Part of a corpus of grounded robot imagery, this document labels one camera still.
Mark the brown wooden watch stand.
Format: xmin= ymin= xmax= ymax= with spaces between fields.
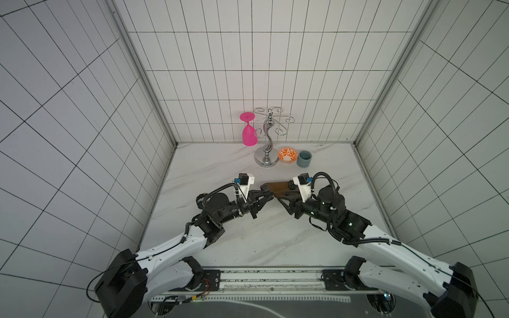
xmin=261 ymin=181 xmax=301 ymax=199

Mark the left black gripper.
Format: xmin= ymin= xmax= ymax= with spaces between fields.
xmin=219 ymin=189 xmax=274 ymax=223

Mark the orange patterned small bowl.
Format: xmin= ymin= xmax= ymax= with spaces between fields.
xmin=278 ymin=147 xmax=298 ymax=164

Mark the pink plastic wine glass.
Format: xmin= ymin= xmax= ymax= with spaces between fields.
xmin=239 ymin=112 xmax=258 ymax=147

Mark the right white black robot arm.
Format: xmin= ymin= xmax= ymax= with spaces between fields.
xmin=275 ymin=185 xmax=480 ymax=317

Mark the grey-green ceramic cup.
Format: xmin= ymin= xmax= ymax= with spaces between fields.
xmin=297 ymin=151 xmax=312 ymax=168

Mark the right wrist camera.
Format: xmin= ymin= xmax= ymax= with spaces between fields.
xmin=292 ymin=173 xmax=312 ymax=202

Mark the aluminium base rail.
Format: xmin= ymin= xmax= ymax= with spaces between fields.
xmin=113 ymin=266 xmax=432 ymax=297

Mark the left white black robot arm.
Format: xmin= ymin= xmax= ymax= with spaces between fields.
xmin=94 ymin=187 xmax=274 ymax=317

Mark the silver metal glass rack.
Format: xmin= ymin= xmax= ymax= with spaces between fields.
xmin=252 ymin=107 xmax=295 ymax=168

